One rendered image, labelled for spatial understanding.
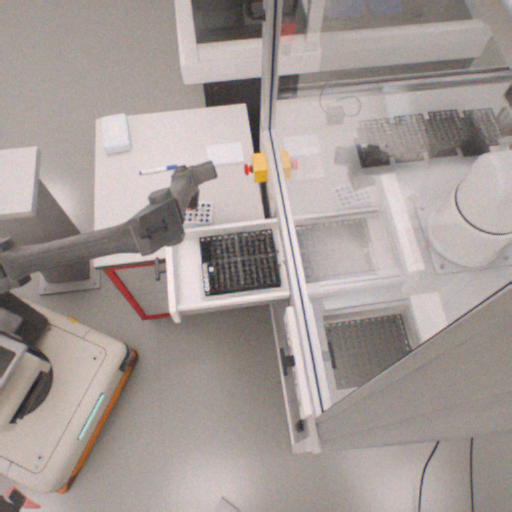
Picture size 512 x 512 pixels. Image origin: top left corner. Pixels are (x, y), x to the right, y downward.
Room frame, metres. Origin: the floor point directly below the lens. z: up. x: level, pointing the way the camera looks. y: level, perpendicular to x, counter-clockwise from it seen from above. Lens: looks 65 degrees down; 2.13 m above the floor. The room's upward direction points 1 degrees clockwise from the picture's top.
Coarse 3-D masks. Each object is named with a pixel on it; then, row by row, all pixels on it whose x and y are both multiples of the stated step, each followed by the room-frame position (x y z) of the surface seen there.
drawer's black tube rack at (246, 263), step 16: (208, 240) 0.60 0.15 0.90; (224, 240) 0.60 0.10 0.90; (240, 240) 0.60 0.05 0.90; (256, 240) 0.60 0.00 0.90; (272, 240) 0.60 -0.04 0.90; (208, 256) 0.55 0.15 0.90; (224, 256) 0.55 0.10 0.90; (240, 256) 0.56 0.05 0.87; (256, 256) 0.55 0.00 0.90; (272, 256) 0.55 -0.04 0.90; (224, 272) 0.50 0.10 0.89; (240, 272) 0.50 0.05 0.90; (256, 272) 0.50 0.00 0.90; (272, 272) 0.50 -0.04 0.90; (224, 288) 0.46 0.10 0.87; (240, 288) 0.46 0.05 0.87; (256, 288) 0.46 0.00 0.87
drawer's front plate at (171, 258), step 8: (168, 248) 0.56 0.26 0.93; (168, 256) 0.53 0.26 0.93; (176, 256) 0.57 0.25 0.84; (168, 264) 0.51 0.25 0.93; (176, 264) 0.54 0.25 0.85; (168, 272) 0.48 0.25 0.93; (176, 272) 0.51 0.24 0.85; (168, 280) 0.46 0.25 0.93; (176, 280) 0.48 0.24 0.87; (168, 288) 0.43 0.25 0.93; (176, 288) 0.45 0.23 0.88; (168, 296) 0.41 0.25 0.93; (176, 296) 0.42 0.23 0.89; (176, 304) 0.39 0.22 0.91; (176, 312) 0.37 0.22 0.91; (176, 320) 0.37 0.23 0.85
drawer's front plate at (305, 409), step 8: (288, 312) 0.37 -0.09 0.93; (288, 320) 0.35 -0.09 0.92; (288, 328) 0.34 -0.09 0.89; (296, 328) 0.33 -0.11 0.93; (296, 336) 0.31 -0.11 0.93; (288, 344) 0.31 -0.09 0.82; (296, 344) 0.28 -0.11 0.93; (296, 352) 0.26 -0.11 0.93; (296, 360) 0.24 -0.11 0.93; (296, 368) 0.22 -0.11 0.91; (296, 376) 0.21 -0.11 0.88; (304, 376) 0.20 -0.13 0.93; (304, 384) 0.18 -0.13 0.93; (304, 392) 0.16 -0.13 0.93; (304, 400) 0.14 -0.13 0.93; (304, 408) 0.12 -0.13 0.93; (304, 416) 0.10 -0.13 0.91
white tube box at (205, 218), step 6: (198, 204) 0.79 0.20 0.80; (204, 204) 0.79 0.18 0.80; (210, 204) 0.79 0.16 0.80; (198, 210) 0.76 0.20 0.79; (204, 210) 0.77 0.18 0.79; (210, 210) 0.76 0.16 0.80; (186, 216) 0.74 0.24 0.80; (192, 216) 0.74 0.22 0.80; (198, 216) 0.74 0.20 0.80; (204, 216) 0.74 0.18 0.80; (210, 216) 0.74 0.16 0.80; (186, 222) 0.71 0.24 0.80; (192, 222) 0.72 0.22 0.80; (198, 222) 0.72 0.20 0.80; (204, 222) 0.72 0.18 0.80; (210, 222) 0.72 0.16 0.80
